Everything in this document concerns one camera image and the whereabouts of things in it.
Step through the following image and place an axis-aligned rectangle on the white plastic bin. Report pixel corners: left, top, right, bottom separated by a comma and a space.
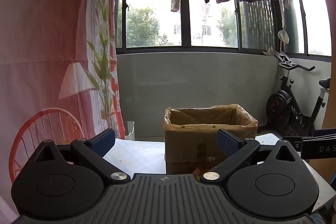
125, 121, 135, 140

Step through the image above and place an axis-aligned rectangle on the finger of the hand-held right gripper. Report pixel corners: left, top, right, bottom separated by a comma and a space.
283, 135, 336, 152
314, 128, 336, 137

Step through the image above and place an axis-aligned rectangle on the brown cardboard box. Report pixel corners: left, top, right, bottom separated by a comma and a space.
163, 104, 259, 174

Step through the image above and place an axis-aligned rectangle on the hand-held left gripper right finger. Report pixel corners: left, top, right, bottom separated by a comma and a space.
199, 129, 301, 184

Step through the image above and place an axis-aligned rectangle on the rag on bike handlebar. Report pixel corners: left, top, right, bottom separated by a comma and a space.
263, 47, 279, 57

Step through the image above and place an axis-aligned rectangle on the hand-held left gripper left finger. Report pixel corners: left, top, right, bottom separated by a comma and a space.
34, 129, 131, 184

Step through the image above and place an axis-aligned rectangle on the black exercise bike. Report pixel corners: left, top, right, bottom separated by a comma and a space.
266, 52, 332, 138

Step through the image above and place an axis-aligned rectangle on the printed backdrop curtain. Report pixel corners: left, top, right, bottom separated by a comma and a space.
0, 0, 126, 214

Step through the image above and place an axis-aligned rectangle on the white hanging cloth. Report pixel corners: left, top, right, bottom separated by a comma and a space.
278, 30, 290, 45

